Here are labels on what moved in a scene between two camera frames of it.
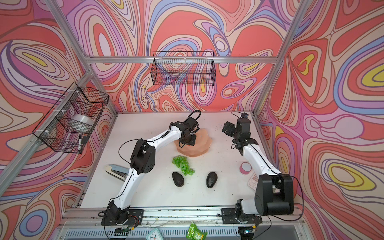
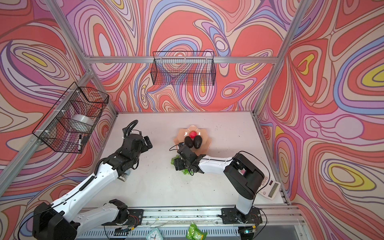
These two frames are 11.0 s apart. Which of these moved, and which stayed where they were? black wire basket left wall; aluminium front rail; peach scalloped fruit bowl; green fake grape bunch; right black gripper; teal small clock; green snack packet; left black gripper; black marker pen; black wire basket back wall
Moved: left black gripper; right black gripper
Stayed: teal small clock; green fake grape bunch; green snack packet; black wire basket back wall; peach scalloped fruit bowl; aluminium front rail; black wire basket left wall; black marker pen
